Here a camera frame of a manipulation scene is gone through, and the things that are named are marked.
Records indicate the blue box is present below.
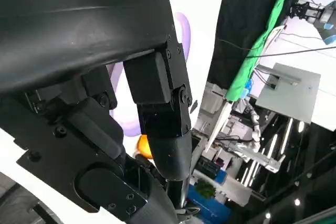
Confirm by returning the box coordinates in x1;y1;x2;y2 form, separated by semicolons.
187;183;232;221

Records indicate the white corrugated hose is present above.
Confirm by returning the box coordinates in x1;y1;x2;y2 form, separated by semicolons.
246;103;262;154

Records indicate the lilac plate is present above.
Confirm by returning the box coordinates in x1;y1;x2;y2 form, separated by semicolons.
108;12;191;137

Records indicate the green plant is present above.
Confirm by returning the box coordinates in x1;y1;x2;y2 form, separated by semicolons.
196;179;216;200

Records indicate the aluminium bracket rail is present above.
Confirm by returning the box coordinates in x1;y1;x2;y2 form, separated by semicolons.
236;145;287;174

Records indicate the green cloth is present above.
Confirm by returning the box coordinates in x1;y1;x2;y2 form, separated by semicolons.
225;0;299;103

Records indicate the orange toy bread roll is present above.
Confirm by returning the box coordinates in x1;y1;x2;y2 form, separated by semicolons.
134;134;153;160

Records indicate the long black cable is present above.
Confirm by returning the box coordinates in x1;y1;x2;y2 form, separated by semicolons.
244;45;336;59

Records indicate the white cabinet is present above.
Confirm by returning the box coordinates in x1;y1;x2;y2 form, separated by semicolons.
203;82;227;116

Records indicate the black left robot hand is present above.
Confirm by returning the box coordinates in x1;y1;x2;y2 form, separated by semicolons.
0;0;194;224

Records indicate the grey flat panel box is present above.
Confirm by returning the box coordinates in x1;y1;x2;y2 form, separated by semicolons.
255;62;322;124

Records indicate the black background robot gripper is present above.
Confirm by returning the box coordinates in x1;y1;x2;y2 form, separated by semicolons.
290;1;336;24

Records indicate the black curtain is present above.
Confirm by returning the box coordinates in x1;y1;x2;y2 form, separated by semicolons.
207;0;309;90

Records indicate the long white board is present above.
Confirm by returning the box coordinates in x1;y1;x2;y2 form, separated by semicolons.
204;100;234;154

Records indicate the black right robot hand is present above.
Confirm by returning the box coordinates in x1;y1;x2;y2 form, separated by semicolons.
134;153;190;210

